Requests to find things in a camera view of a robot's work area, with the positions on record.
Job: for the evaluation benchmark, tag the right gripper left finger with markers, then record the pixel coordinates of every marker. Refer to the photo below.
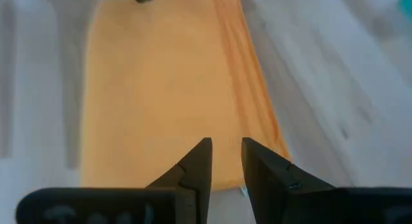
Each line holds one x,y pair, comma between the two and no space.
180,198

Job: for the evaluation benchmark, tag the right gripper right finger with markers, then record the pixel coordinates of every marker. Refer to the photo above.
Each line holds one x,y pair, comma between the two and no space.
305,201

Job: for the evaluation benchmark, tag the orange microfiber towel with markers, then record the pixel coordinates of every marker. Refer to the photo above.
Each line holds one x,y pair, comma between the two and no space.
167,89

